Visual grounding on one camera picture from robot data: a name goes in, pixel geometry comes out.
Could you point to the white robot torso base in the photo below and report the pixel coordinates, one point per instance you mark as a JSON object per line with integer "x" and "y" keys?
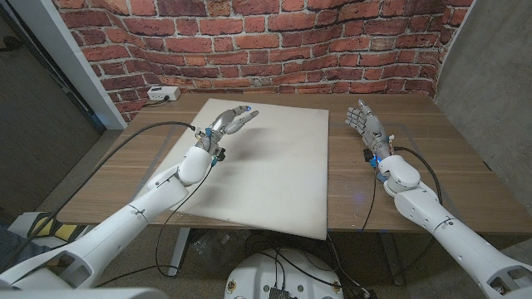
{"x": 257, "y": 274}

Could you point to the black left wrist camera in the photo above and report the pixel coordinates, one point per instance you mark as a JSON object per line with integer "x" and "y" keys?
{"x": 218, "y": 155}

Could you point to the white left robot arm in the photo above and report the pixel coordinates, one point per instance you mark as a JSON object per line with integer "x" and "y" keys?
{"x": 124, "y": 224}

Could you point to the white door frame post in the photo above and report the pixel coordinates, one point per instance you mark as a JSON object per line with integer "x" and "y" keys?
{"x": 70, "y": 58}

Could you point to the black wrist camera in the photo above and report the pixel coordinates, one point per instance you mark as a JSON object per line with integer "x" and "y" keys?
{"x": 218, "y": 155}
{"x": 370, "y": 157}

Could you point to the white power strip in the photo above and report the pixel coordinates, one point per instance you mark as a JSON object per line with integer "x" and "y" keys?
{"x": 163, "y": 93}

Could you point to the person leg in blue jeans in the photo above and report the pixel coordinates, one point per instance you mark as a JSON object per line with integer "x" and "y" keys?
{"x": 16, "y": 249}

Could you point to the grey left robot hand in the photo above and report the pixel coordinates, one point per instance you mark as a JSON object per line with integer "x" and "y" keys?
{"x": 224, "y": 124}

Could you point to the black electronics box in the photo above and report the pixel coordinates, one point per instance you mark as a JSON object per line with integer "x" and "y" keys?
{"x": 279, "y": 293}

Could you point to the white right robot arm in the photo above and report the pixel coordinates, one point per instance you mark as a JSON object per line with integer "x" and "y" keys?
{"x": 449, "y": 232}

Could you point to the grey metal table leg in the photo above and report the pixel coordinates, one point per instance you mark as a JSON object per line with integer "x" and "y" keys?
{"x": 390, "y": 257}
{"x": 178, "y": 253}

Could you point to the white memory foam sheet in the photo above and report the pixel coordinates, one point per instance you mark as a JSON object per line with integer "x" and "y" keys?
{"x": 270, "y": 178}

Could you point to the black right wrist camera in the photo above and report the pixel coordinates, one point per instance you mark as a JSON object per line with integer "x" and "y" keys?
{"x": 370, "y": 157}

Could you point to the red brick print backdrop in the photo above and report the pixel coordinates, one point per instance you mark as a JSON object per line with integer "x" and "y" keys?
{"x": 249, "y": 41}

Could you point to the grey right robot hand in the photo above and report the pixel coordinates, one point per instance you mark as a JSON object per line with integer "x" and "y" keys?
{"x": 374, "y": 130}

